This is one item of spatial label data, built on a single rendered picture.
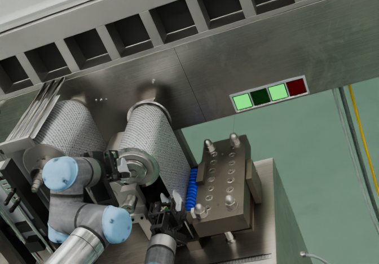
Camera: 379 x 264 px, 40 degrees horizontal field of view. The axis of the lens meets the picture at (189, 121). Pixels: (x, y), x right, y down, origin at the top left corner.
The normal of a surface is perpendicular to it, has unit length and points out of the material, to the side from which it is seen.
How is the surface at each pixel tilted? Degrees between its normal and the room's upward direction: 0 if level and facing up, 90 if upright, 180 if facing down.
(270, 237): 0
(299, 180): 0
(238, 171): 0
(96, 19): 90
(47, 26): 90
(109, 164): 50
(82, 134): 92
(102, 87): 90
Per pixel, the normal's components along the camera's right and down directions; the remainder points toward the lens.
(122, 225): 0.81, 0.00
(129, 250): -0.37, -0.79
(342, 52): -0.11, 0.56
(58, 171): -0.31, -0.07
